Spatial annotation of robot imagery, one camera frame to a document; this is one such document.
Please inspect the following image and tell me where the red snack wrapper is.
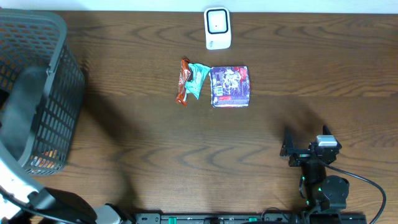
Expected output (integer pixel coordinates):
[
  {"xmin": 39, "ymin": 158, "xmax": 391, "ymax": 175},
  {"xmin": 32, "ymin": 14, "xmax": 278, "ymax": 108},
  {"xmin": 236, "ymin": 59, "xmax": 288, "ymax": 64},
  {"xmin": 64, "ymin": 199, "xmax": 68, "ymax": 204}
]
[{"xmin": 176, "ymin": 58, "xmax": 192, "ymax": 106}]

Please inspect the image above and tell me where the purple Carefree pad package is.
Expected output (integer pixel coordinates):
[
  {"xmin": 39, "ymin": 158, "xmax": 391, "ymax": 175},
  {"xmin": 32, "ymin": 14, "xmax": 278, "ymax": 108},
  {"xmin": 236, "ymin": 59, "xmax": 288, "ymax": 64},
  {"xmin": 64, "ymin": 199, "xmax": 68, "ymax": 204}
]
[{"xmin": 210, "ymin": 66, "xmax": 251, "ymax": 108}]

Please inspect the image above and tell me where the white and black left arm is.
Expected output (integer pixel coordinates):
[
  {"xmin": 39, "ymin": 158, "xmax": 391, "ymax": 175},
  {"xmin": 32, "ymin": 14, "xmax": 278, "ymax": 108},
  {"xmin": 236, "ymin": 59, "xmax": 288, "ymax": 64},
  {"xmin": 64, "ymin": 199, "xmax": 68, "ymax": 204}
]
[{"xmin": 1, "ymin": 144, "xmax": 136, "ymax": 224}]

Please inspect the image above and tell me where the white barcode scanner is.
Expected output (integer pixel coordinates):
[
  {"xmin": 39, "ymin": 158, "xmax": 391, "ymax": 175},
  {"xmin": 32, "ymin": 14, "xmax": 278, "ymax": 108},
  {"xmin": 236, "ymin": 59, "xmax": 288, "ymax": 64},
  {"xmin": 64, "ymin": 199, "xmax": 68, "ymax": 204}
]
[{"xmin": 203, "ymin": 7, "xmax": 232, "ymax": 50}]

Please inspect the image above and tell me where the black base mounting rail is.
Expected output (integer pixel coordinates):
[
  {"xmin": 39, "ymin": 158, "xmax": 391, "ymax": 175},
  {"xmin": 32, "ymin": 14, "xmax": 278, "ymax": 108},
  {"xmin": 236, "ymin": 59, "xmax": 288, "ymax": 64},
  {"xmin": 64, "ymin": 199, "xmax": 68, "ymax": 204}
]
[{"xmin": 133, "ymin": 212, "xmax": 367, "ymax": 224}]

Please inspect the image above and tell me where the teal wipes packet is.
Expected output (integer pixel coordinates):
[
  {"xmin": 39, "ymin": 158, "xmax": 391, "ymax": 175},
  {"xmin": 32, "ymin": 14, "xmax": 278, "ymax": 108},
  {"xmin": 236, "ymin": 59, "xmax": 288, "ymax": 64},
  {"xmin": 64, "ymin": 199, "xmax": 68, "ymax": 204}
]
[{"xmin": 185, "ymin": 63, "xmax": 211, "ymax": 100}]

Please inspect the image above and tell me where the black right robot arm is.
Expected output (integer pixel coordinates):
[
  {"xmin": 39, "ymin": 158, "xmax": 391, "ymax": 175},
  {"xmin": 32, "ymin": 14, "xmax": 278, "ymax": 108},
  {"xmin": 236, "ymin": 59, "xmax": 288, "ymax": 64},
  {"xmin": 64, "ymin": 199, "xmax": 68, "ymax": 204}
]
[{"xmin": 280, "ymin": 126, "xmax": 349, "ymax": 212}]

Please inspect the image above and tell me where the grey plastic mesh basket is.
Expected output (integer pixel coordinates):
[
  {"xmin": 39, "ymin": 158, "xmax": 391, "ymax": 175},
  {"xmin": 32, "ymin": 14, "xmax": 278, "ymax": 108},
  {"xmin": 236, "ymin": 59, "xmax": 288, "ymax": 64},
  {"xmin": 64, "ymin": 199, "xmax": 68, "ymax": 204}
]
[{"xmin": 1, "ymin": 9, "xmax": 85, "ymax": 175}]

